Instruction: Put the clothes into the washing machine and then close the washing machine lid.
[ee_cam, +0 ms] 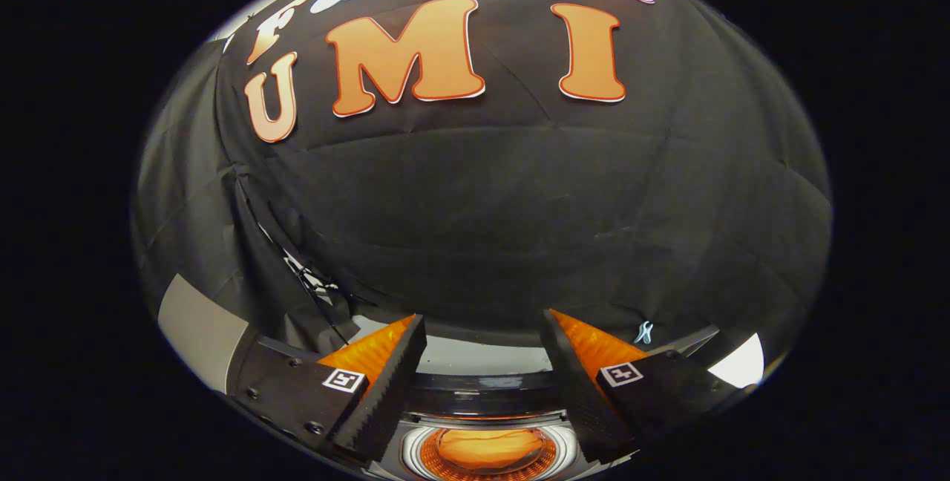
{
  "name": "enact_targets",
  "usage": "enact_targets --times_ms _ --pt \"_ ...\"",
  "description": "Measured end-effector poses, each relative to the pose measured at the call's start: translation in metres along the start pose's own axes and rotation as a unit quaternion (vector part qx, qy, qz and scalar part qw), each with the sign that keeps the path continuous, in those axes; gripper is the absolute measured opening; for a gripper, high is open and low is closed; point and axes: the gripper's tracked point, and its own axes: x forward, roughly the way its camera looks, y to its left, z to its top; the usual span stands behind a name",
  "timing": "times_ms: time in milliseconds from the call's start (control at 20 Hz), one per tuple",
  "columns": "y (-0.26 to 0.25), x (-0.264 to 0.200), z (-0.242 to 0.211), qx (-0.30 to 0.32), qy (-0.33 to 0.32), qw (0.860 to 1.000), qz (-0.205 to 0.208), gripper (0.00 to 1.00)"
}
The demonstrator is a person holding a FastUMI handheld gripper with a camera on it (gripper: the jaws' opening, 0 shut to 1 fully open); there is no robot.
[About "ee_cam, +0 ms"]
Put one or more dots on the yellow polo shirt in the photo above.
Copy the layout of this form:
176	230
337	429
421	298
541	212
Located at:
486	447

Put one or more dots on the light blue clip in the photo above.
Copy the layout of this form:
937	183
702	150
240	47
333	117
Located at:
643	332

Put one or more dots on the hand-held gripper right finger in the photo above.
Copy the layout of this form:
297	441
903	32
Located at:
575	384

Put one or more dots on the grey top-load washing machine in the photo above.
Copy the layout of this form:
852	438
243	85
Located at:
482	392

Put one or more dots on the white sheet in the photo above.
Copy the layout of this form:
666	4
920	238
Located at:
738	364

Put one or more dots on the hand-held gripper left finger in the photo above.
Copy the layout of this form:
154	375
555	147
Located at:
393	384

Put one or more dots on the black backdrop cloth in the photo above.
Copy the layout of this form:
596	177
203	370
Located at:
519	206

